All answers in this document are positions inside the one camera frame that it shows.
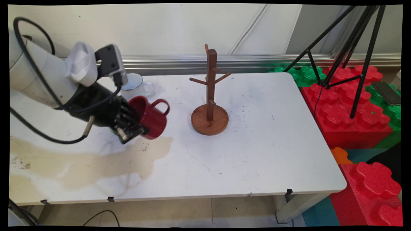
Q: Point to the black tape strip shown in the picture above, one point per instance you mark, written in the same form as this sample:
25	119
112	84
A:
289	192
45	202
111	199

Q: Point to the aluminium rail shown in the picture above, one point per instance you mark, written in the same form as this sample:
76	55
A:
257	61

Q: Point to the teal foam mat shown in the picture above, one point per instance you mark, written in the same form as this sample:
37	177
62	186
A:
321	213

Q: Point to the red mug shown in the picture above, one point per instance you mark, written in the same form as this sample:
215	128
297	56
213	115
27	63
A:
154	120

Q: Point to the teal foam piece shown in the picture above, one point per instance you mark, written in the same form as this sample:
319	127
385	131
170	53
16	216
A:
364	154

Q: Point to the orange foam piece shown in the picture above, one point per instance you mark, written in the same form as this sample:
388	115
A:
340	156

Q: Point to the black tripod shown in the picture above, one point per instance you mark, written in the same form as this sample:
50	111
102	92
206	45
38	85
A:
359	73

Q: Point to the wooden mug tree stand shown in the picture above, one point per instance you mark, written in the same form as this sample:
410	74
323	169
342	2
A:
210	118

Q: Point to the green foam block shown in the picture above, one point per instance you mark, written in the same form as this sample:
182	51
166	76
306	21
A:
393	115
306	75

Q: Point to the large red foam block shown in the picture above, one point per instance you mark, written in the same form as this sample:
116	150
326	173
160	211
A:
343	115

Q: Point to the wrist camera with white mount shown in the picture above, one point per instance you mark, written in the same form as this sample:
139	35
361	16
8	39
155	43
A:
83	64

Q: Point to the black smartphone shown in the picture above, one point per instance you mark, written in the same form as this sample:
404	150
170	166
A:
387	93

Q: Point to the white enamel mug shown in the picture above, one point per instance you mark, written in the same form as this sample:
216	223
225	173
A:
135	85

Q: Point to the white table leg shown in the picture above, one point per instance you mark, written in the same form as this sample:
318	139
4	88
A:
297	207

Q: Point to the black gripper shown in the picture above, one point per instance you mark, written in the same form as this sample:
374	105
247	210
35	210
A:
102	109

